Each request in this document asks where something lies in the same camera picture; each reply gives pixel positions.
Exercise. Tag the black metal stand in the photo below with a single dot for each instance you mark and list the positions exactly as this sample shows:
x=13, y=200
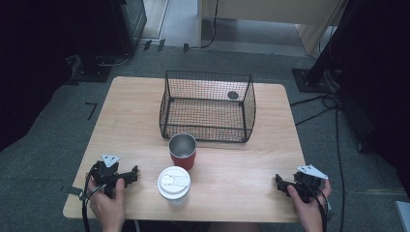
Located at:
x=317, y=77

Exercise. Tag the person's left hand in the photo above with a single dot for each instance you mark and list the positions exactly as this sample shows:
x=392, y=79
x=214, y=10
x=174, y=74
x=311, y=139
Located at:
x=108, y=209

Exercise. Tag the grey metal bracket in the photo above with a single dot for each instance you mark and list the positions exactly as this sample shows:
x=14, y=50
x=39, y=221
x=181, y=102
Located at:
x=74, y=191

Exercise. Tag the red cup with steel inside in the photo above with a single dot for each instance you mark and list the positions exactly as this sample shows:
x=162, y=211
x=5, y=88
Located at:
x=184, y=161

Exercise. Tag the light wooden desk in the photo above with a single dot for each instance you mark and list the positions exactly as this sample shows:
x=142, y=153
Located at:
x=274, y=9

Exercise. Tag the white cup lid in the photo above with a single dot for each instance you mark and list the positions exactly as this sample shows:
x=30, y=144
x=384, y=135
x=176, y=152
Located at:
x=174, y=185

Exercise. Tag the black tape strip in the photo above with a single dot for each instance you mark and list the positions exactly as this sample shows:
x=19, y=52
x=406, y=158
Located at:
x=147, y=45

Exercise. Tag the black stand base plate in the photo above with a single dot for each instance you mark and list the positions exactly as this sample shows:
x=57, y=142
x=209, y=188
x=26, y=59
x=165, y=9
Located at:
x=92, y=72

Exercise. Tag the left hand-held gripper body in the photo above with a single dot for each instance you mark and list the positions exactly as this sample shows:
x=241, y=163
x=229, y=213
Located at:
x=108, y=175

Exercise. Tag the black cabinet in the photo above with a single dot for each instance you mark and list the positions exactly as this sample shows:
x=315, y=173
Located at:
x=129, y=25

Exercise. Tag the person's right hand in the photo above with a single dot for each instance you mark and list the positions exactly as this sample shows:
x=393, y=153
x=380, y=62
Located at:
x=309, y=214

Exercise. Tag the dark round disc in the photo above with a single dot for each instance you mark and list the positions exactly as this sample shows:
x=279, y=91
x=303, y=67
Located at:
x=232, y=95

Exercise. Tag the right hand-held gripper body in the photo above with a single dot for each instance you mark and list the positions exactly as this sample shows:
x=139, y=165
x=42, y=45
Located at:
x=306, y=188

